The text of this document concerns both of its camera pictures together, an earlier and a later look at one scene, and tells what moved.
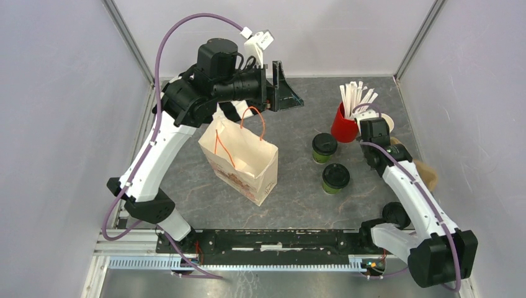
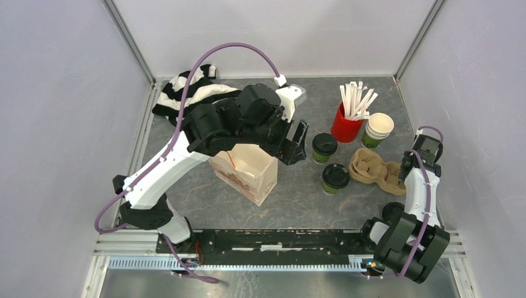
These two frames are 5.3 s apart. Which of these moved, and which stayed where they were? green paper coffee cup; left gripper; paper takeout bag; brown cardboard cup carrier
Moved: brown cardboard cup carrier; left gripper
Stayed: green paper coffee cup; paper takeout bag
